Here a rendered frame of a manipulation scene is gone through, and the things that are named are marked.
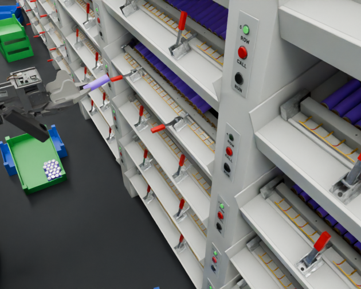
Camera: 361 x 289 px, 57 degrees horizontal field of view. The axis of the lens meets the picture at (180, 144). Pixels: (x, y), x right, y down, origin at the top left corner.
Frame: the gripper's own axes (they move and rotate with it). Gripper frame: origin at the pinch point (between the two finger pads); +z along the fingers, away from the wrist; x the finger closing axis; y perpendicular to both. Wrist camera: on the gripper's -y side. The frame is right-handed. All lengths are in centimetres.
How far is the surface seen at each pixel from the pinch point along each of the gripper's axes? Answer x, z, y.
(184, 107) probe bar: -10.0, 21.4, -6.4
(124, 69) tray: 21.5, 17.5, -10.4
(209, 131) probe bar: -21.1, 21.7, -6.3
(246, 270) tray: -44, 18, -30
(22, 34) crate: 201, 1, -66
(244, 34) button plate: -34.5, 17.2, 23.6
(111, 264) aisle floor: 3, -6, -83
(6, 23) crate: 230, -7, -67
